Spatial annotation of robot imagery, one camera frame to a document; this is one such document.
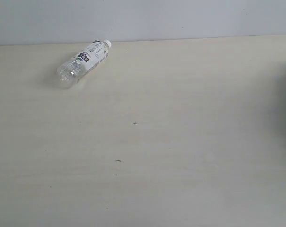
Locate clear bottle white-blue label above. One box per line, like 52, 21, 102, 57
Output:
57, 40, 112, 88

